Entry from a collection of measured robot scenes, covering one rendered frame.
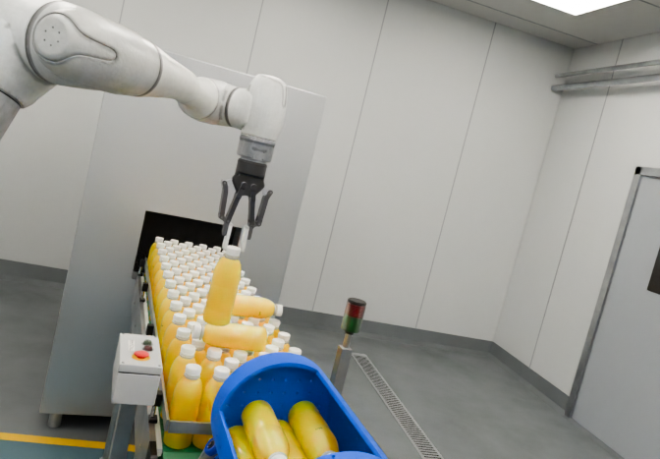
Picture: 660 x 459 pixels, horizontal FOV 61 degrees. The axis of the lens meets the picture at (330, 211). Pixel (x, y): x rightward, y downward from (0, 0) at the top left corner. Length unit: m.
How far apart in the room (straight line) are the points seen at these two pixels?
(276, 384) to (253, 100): 0.67
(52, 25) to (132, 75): 0.13
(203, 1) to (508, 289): 4.26
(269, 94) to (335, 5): 4.27
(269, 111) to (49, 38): 0.61
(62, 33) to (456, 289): 5.61
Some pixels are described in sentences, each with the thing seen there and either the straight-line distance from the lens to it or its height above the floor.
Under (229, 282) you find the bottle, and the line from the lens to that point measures 1.45.
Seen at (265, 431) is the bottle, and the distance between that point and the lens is 1.19.
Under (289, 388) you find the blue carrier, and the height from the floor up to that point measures 1.15.
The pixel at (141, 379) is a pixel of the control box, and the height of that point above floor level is 1.06.
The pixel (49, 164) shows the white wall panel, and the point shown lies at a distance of 5.50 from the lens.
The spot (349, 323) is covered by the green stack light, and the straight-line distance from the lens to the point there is 1.83.
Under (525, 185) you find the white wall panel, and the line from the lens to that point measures 6.39.
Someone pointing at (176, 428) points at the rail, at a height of 0.96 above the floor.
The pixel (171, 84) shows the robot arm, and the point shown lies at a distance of 1.06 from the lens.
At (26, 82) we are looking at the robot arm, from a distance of 1.03.
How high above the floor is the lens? 1.68
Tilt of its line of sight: 5 degrees down
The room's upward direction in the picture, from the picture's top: 14 degrees clockwise
